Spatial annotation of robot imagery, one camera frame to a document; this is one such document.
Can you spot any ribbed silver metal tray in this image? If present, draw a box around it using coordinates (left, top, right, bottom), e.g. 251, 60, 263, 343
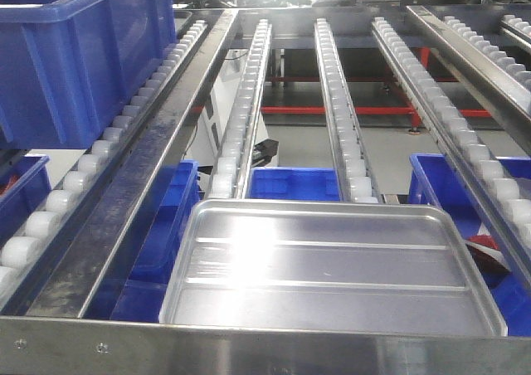
159, 199, 508, 336

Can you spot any steel front shelf bar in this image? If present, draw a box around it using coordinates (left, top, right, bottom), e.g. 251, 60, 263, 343
1, 317, 530, 374

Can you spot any blue bin lower centre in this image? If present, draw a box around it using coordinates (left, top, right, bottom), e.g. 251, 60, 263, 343
249, 167, 340, 202

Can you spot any blue bin lower right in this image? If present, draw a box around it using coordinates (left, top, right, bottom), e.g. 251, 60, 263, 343
407, 153, 530, 336

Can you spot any blue bin lower left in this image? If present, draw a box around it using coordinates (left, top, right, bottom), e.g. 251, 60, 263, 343
110, 160, 200, 323

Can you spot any left white roller track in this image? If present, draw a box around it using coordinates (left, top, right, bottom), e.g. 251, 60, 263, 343
1, 20, 207, 303

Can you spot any large blue bin upper left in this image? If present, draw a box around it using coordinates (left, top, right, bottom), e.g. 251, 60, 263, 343
1, 0, 176, 149

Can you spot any blue bin far left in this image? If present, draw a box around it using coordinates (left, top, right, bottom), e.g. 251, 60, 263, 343
1, 154, 51, 244

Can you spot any far right roller track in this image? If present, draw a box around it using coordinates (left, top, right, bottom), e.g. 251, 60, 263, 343
443, 16, 530, 91

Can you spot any red metal floor frame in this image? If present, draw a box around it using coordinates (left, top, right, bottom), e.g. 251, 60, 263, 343
190, 46, 494, 132

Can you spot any steel divider rail left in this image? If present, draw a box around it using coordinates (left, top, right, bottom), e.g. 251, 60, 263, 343
26, 10, 238, 319

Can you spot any steel divider rail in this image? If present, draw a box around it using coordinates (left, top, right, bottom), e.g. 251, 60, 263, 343
407, 6, 530, 134
26, 10, 238, 319

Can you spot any steel divider rail right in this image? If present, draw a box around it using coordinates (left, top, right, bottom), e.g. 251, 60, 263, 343
407, 6, 530, 134

